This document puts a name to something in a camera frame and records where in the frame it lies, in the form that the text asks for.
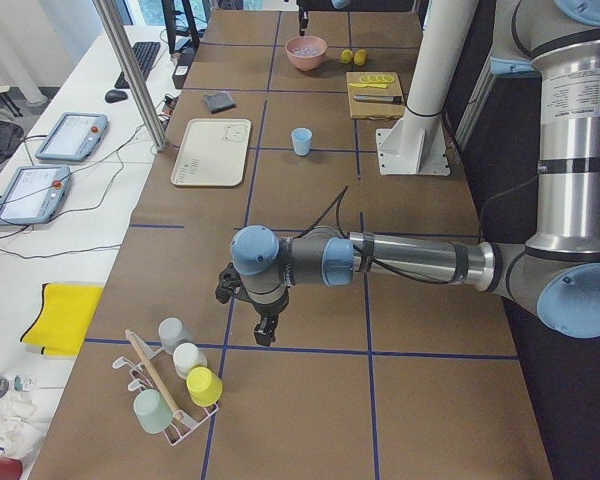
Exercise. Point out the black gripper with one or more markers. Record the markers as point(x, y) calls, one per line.
point(304, 21)
point(267, 310)

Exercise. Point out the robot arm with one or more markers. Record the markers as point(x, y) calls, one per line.
point(361, 6)
point(555, 274)

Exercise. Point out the pink bowl of ice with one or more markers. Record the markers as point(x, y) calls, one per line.
point(306, 53)

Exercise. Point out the white cup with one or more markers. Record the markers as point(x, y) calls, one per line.
point(186, 357)

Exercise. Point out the yellow cup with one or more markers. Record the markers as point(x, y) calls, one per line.
point(204, 386)

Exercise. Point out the grey cup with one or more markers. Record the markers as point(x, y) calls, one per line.
point(172, 333)

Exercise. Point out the light blue plastic cup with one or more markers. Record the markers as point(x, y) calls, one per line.
point(301, 138)

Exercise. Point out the mint green cup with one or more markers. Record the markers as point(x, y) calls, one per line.
point(152, 411)

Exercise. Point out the yellow lemon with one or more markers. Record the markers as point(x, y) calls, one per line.
point(346, 56)
point(360, 57)

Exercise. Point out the steel rod black tip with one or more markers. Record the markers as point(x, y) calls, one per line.
point(380, 99)

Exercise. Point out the wooden cutting board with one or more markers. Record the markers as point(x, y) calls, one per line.
point(359, 110)

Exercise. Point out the yellow plastic knife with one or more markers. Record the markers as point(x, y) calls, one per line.
point(377, 86)

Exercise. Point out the grey folded cloth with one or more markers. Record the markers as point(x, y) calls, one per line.
point(219, 102)

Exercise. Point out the black power box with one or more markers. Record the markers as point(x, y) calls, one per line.
point(183, 63)

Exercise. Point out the cream bear tray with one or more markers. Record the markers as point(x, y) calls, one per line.
point(212, 153)

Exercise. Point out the black keyboard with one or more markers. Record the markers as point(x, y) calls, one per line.
point(145, 53)

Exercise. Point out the yellow cloth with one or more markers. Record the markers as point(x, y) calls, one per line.
point(64, 318)

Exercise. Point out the black computer mouse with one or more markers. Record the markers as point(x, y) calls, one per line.
point(115, 95)

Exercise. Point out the far teach pendant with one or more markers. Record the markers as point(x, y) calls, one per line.
point(74, 137)

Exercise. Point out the teach pendant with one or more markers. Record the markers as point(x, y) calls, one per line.
point(34, 195)
point(74, 137)

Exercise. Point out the near teach pendant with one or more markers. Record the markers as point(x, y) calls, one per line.
point(34, 195)

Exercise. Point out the white wire cup rack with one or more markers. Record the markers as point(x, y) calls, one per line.
point(195, 417)

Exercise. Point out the wooden rack handle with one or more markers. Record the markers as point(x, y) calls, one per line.
point(141, 350)

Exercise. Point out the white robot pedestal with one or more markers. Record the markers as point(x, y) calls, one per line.
point(415, 145)

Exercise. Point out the aluminium frame post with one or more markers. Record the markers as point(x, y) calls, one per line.
point(116, 33)

